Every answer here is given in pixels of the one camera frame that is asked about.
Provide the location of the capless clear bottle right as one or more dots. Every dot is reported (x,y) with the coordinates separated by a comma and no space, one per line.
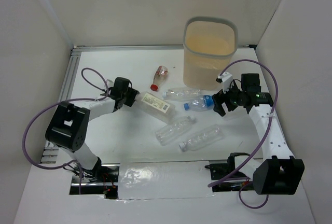
(237,113)

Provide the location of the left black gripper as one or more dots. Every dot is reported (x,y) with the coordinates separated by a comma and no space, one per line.
(132,97)

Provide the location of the large labelled clear bottle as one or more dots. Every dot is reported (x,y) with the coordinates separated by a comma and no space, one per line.
(155,107)

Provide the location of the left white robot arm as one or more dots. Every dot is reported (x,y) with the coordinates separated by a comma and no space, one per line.
(69,124)

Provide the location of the beige mesh waste bin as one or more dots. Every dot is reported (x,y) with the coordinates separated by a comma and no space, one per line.
(209,44)

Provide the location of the glossy white tape sheet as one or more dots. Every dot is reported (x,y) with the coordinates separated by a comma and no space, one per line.
(169,180)

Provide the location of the clear bottle near bin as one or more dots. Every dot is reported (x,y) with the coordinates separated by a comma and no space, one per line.
(181,94)

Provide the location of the small red-capped bottle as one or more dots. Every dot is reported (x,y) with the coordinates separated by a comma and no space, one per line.
(159,78)

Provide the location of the clear bottle white cap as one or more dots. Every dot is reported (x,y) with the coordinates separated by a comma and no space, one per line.
(202,139)
(174,129)

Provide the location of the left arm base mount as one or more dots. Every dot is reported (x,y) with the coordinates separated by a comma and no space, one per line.
(105,184)

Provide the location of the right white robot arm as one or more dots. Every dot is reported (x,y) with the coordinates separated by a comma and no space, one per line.
(279,172)

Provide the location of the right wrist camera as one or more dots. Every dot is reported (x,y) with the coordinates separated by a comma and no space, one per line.
(225,79)

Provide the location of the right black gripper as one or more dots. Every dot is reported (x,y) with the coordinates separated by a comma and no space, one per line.
(220,98)

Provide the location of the aluminium frame rail left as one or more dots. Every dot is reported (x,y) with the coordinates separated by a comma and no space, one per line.
(50,152)

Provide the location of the blue-labelled blue-capped bottle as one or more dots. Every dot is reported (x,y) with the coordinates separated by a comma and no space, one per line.
(201,103)

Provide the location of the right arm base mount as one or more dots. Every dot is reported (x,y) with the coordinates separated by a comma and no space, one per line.
(220,169)

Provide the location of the clear bottle front white cap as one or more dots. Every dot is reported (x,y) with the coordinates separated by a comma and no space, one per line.
(202,139)

